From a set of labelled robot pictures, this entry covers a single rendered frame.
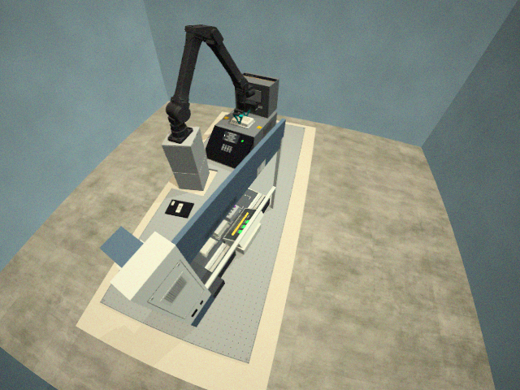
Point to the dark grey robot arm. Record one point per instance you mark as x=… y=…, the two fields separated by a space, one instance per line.
x=180 y=111

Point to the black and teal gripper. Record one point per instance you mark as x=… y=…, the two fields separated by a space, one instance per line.
x=235 y=114

